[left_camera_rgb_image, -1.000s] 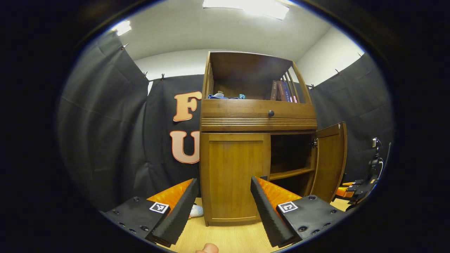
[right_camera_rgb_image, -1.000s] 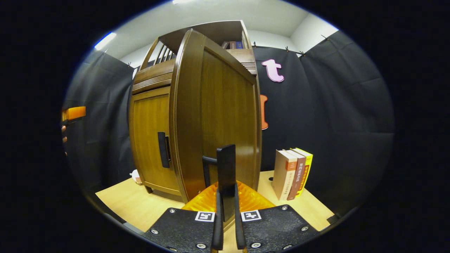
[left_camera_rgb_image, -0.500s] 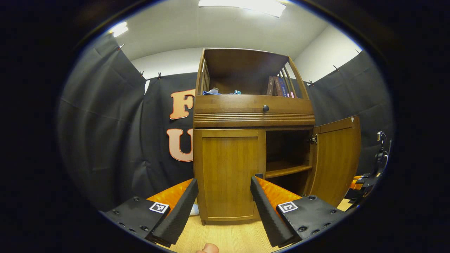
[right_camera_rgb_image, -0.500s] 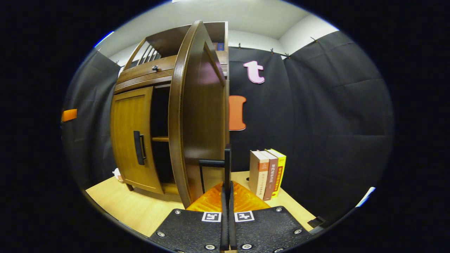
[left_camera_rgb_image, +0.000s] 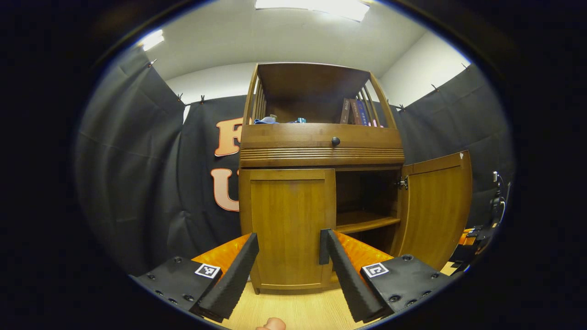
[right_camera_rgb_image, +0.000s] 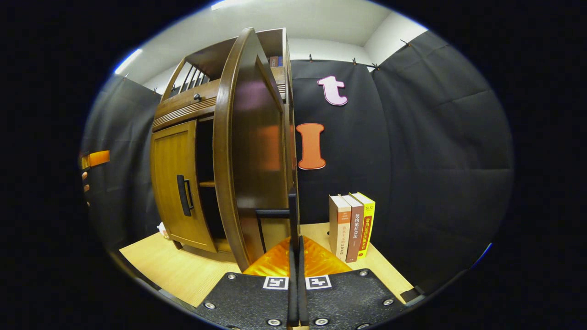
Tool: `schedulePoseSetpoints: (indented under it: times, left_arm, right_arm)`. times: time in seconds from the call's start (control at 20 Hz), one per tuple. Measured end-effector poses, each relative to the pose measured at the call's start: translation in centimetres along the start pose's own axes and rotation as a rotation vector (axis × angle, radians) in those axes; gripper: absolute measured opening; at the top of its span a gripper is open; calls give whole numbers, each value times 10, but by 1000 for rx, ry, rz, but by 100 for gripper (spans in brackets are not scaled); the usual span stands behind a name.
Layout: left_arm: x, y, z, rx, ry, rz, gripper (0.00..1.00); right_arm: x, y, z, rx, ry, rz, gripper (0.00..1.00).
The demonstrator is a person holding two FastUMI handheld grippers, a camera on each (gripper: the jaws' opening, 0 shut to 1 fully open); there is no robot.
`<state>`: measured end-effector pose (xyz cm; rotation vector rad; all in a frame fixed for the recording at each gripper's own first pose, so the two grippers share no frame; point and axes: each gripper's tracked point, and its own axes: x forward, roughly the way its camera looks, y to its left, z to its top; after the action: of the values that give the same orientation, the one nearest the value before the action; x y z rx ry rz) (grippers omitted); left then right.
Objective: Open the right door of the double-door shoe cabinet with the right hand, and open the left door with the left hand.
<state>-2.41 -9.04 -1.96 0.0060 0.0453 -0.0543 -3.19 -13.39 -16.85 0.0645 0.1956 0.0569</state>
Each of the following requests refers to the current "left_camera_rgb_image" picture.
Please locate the small ceiling light panel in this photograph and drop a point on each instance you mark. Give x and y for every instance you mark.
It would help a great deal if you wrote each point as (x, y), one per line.
(152, 40)

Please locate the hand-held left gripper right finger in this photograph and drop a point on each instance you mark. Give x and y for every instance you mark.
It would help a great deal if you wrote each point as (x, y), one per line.
(353, 284)

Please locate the black backdrop cloth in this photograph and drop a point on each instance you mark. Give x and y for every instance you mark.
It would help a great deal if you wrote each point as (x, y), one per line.
(137, 183)

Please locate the small blue toy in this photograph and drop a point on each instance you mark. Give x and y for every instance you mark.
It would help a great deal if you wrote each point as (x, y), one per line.
(266, 121)

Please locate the small pink object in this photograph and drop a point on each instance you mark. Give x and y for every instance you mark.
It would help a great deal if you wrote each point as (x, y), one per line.
(375, 124)

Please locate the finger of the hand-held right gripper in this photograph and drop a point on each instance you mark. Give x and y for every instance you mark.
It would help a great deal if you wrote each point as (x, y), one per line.
(467, 238)

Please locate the blue book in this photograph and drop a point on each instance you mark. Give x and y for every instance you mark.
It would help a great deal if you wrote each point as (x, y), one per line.
(362, 114)

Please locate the black round drawer knob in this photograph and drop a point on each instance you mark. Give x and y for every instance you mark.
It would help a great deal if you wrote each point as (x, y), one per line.
(335, 141)

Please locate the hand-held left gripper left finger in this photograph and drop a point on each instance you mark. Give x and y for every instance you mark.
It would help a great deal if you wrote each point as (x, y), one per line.
(234, 279)

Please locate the brown book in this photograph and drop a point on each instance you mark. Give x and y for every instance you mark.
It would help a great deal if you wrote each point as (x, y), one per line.
(345, 112)

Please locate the large ceiling light panel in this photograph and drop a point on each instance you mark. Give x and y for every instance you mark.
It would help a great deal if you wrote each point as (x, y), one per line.
(316, 7)

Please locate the metal door hinge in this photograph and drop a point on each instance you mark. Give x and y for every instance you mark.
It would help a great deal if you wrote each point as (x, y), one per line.
(403, 183)

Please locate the wooden cabinet door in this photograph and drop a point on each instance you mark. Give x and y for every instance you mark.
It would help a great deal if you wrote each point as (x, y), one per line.
(435, 206)
(289, 215)

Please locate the wooden double-door shoe cabinet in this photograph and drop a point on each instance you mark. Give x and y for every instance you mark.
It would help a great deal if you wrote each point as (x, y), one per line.
(312, 87)

